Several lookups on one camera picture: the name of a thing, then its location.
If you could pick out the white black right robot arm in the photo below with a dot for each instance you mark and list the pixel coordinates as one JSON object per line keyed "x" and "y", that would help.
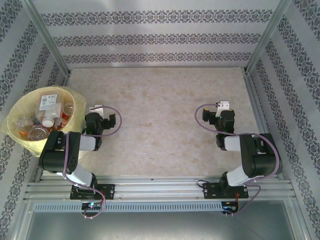
{"x": 237, "y": 175}

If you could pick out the right controller board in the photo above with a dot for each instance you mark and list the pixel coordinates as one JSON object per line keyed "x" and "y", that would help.
{"x": 228, "y": 207}

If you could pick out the yellow waste bin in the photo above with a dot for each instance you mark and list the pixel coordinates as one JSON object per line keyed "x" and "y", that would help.
{"x": 80, "y": 105}

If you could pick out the controller board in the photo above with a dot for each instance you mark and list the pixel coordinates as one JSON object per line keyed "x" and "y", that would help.
{"x": 228, "y": 207}
{"x": 91, "y": 205}

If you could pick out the aluminium left frame post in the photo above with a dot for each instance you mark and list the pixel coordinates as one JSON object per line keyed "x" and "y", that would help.
{"x": 46, "y": 32}

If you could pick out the aluminium right frame post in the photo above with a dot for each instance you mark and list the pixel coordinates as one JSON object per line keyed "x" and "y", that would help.
{"x": 268, "y": 32}

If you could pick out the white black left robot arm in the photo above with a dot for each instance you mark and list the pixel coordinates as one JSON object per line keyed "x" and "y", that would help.
{"x": 80, "y": 175}

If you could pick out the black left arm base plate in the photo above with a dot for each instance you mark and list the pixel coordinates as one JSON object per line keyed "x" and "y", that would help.
{"x": 107, "y": 191}

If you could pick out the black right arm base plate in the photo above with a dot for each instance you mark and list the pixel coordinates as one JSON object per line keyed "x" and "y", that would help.
{"x": 211, "y": 192}

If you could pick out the left controller board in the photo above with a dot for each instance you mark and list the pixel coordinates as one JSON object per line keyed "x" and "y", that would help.
{"x": 91, "y": 205}

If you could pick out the aluminium right side rail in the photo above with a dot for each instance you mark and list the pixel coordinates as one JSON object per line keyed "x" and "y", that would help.
{"x": 258, "y": 105}

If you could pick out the aluminium mounting rail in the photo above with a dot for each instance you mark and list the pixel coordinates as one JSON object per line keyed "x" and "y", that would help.
{"x": 155, "y": 190}

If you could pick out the aluminium frame post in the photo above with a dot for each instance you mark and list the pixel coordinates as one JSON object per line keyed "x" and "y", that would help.
{"x": 46, "y": 32}
{"x": 268, "y": 32}

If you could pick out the grey metal base panel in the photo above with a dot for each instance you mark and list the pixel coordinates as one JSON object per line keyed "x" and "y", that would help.
{"x": 160, "y": 227}

